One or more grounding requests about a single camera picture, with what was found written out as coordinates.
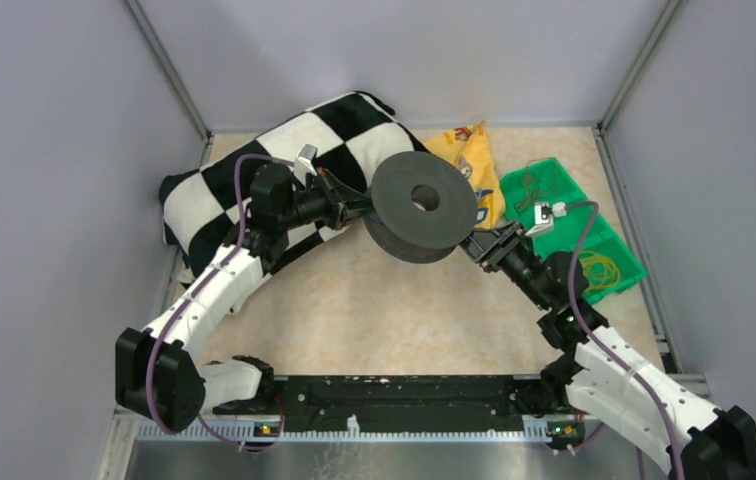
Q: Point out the black white checkered pillow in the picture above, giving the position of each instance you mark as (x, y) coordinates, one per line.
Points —
(353, 134)

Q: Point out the grey plastic cable spool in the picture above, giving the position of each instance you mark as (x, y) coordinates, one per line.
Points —
(423, 207)

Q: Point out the aluminium front rail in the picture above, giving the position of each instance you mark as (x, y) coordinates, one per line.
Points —
(257, 447)

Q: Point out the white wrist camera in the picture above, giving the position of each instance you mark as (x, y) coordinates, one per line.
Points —
(545, 214)
(305, 159)

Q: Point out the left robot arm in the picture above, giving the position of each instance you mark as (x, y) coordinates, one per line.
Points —
(156, 374)

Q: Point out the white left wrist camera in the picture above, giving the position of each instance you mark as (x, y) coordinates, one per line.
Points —
(305, 159)

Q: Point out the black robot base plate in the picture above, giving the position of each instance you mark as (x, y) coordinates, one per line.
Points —
(413, 404)

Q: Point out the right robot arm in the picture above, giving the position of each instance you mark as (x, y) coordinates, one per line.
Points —
(599, 373)

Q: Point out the yellow cartoon print cloth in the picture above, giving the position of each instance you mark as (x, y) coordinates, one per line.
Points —
(468, 149)

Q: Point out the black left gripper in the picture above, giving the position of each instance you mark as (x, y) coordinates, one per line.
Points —
(342, 200)

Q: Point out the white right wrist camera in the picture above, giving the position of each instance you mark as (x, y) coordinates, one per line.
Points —
(545, 214)

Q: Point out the green three-compartment plastic bin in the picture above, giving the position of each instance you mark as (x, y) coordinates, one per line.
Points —
(608, 263)

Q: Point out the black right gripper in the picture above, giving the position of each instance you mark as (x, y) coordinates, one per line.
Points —
(502, 243)

